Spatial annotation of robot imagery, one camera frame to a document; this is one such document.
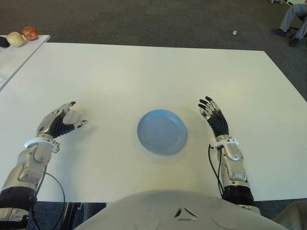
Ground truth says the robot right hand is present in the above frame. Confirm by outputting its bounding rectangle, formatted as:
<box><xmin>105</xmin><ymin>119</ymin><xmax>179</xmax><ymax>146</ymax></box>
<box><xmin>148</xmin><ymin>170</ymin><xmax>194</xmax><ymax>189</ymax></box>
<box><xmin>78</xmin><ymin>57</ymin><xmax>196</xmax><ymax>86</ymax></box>
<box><xmin>198</xmin><ymin>95</ymin><xmax>230</xmax><ymax>139</ymax></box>

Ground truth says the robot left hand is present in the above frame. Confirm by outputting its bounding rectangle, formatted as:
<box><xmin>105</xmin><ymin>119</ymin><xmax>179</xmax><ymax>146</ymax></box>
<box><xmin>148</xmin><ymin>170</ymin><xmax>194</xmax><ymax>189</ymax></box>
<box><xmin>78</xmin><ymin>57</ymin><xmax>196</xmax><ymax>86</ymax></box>
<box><xmin>35</xmin><ymin>101</ymin><xmax>88</xmax><ymax>139</ymax></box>

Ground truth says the white charger block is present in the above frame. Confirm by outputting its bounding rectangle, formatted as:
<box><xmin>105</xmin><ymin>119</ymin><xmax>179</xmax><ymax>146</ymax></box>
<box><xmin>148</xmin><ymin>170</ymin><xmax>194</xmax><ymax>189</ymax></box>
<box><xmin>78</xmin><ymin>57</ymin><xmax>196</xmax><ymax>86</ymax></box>
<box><xmin>63</xmin><ymin>108</ymin><xmax>83</xmax><ymax>125</ymax></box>

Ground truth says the blue round plate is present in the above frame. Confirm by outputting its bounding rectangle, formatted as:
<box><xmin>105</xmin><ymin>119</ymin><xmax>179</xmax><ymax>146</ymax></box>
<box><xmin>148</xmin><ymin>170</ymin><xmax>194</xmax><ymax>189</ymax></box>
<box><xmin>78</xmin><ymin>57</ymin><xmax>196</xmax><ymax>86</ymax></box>
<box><xmin>137</xmin><ymin>109</ymin><xmax>188</xmax><ymax>155</ymax></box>

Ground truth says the white side table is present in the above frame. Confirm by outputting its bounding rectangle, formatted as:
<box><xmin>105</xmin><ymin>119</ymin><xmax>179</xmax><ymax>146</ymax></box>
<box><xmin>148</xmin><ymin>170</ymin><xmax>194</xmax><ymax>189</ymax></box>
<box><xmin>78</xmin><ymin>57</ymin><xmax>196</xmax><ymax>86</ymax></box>
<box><xmin>0</xmin><ymin>35</ymin><xmax>51</xmax><ymax>92</ymax></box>

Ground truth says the pale round fruit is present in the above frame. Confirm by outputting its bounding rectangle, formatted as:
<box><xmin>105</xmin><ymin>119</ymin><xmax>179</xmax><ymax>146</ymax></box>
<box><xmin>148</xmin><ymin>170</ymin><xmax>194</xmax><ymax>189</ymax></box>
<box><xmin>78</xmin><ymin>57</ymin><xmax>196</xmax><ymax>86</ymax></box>
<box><xmin>6</xmin><ymin>32</ymin><xmax>26</xmax><ymax>47</ymax></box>

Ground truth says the red-brown round bread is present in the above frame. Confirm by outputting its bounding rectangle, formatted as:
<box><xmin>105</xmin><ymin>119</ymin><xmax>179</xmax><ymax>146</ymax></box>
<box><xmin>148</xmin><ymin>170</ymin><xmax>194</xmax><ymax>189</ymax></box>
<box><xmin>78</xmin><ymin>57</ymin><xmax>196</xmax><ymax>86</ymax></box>
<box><xmin>21</xmin><ymin>26</ymin><xmax>39</xmax><ymax>41</ymax></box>

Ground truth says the grey robot torso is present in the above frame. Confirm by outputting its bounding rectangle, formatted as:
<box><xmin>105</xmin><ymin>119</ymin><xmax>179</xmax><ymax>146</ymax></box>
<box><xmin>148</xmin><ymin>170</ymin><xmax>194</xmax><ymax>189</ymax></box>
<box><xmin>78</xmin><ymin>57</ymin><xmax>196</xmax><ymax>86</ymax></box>
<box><xmin>74</xmin><ymin>189</ymin><xmax>288</xmax><ymax>230</ymax></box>

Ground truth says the seated person in jeans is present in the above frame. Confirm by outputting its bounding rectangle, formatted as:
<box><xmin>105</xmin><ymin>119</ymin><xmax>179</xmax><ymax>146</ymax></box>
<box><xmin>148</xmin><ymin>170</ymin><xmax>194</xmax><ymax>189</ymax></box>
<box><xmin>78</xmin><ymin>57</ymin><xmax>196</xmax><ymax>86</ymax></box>
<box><xmin>271</xmin><ymin>3</ymin><xmax>307</xmax><ymax>47</ymax></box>

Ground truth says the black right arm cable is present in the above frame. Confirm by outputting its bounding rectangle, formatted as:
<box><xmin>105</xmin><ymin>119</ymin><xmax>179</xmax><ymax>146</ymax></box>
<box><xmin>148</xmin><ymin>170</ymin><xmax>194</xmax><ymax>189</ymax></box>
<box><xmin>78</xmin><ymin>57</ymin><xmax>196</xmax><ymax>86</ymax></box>
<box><xmin>208</xmin><ymin>143</ymin><xmax>226</xmax><ymax>195</ymax></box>

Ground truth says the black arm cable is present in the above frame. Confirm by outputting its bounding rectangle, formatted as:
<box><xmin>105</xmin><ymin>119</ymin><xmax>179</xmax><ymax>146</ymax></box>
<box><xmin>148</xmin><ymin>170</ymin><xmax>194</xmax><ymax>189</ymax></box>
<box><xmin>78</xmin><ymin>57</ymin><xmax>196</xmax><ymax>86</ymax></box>
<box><xmin>31</xmin><ymin>165</ymin><xmax>66</xmax><ymax>230</ymax></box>
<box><xmin>208</xmin><ymin>143</ymin><xmax>226</xmax><ymax>195</ymax></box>

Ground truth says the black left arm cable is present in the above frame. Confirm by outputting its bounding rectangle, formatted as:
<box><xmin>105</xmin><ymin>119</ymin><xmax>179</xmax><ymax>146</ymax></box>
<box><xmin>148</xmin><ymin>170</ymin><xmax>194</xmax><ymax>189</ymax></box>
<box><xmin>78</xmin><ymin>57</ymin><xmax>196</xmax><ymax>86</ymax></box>
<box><xmin>31</xmin><ymin>165</ymin><xmax>66</xmax><ymax>230</ymax></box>

